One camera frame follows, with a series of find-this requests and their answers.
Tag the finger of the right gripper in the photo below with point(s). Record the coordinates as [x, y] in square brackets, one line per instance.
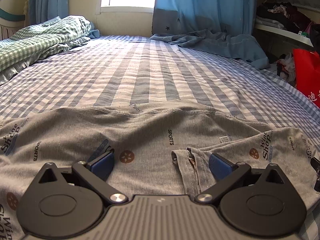
[315, 163]

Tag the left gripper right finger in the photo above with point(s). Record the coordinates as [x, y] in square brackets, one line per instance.
[258, 202]

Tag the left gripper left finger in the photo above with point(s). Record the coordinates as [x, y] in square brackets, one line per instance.
[66, 202]

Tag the grey printed pants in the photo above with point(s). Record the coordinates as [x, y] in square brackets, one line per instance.
[159, 148]

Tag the red bag with characters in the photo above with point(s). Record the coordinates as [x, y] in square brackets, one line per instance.
[307, 74]

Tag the clothes pile on shelf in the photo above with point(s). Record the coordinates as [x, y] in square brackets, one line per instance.
[286, 14]

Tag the white shelf unit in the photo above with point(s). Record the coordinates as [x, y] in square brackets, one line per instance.
[309, 8]

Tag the blue checkered bed sheet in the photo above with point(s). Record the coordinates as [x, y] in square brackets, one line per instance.
[124, 70]

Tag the green checkered blanket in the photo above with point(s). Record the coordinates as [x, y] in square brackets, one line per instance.
[37, 42]

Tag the blue star curtain right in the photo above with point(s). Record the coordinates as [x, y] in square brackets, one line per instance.
[221, 27]

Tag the blue curtain left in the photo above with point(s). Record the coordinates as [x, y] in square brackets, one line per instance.
[40, 11]

